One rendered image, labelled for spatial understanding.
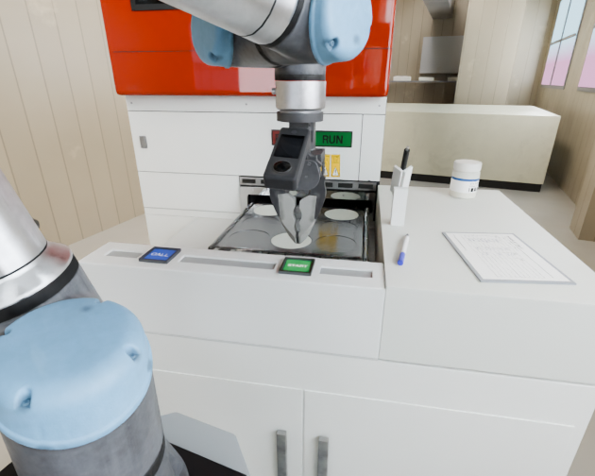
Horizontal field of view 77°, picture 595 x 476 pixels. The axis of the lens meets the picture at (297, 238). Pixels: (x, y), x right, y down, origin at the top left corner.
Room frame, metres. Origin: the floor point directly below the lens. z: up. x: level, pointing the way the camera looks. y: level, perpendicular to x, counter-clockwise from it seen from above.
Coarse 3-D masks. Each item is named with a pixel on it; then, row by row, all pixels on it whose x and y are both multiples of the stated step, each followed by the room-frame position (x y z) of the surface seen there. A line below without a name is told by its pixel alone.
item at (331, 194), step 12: (240, 192) 1.19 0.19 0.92; (252, 192) 1.18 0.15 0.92; (264, 192) 1.18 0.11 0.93; (300, 192) 1.16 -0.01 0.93; (336, 192) 1.14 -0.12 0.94; (348, 192) 1.13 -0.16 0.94; (360, 192) 1.12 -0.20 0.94; (372, 192) 1.12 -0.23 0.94; (240, 204) 1.19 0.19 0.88; (372, 216) 1.12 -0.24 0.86
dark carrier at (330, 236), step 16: (336, 208) 1.09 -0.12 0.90; (352, 208) 1.09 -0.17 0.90; (240, 224) 0.95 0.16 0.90; (256, 224) 0.96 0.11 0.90; (272, 224) 0.96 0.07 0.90; (320, 224) 0.95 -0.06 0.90; (336, 224) 0.96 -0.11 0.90; (352, 224) 0.96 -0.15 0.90; (224, 240) 0.84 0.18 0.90; (240, 240) 0.85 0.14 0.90; (256, 240) 0.85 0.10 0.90; (320, 240) 0.85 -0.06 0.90; (336, 240) 0.85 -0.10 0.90; (352, 240) 0.85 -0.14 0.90
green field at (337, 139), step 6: (318, 132) 1.16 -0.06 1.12; (324, 132) 1.15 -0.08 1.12; (330, 132) 1.15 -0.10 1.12; (336, 132) 1.15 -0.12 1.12; (342, 132) 1.14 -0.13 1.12; (348, 132) 1.14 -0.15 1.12; (318, 138) 1.16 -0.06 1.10; (324, 138) 1.15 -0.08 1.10; (330, 138) 1.15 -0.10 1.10; (336, 138) 1.15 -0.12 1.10; (342, 138) 1.14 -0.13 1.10; (348, 138) 1.14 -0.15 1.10; (318, 144) 1.16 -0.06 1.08; (324, 144) 1.15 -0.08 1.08; (330, 144) 1.15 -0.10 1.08; (336, 144) 1.15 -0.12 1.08; (342, 144) 1.14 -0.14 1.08; (348, 144) 1.14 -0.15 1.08
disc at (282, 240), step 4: (276, 236) 0.87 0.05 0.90; (280, 236) 0.87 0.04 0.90; (284, 236) 0.87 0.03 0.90; (288, 236) 0.87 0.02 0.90; (308, 236) 0.87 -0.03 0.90; (272, 240) 0.84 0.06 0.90; (276, 240) 0.84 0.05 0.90; (280, 240) 0.84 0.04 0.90; (284, 240) 0.84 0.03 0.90; (288, 240) 0.84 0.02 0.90; (292, 240) 0.84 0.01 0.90; (304, 240) 0.84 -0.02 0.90; (308, 240) 0.84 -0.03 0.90; (276, 244) 0.82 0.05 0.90; (280, 244) 0.82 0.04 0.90; (284, 244) 0.82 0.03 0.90; (288, 244) 0.82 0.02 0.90; (292, 244) 0.82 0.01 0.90; (296, 244) 0.82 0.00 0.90; (300, 244) 0.82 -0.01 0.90; (304, 244) 0.82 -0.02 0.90; (308, 244) 0.82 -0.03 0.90
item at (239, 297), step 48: (96, 288) 0.60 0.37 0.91; (144, 288) 0.58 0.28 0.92; (192, 288) 0.57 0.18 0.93; (240, 288) 0.55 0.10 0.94; (288, 288) 0.54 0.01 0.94; (336, 288) 0.52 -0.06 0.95; (384, 288) 0.51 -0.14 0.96; (192, 336) 0.57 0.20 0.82; (240, 336) 0.55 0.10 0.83; (288, 336) 0.54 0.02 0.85; (336, 336) 0.52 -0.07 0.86
